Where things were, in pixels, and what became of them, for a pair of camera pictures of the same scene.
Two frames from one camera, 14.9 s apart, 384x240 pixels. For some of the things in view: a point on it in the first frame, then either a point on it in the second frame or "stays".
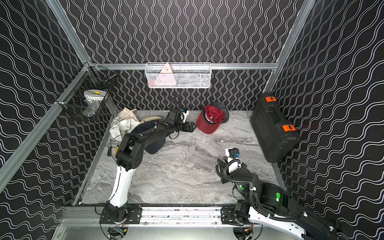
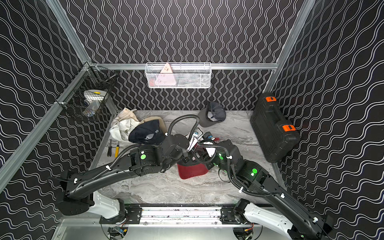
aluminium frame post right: (290, 46) stays
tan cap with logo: (149, 118) stays
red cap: (211, 117) -> (188, 171)
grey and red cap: (216, 113) stays
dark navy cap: (155, 146) stays
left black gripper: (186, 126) -> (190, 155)
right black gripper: (223, 170) -> (208, 163)
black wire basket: (87, 97) stays
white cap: (119, 127) stays
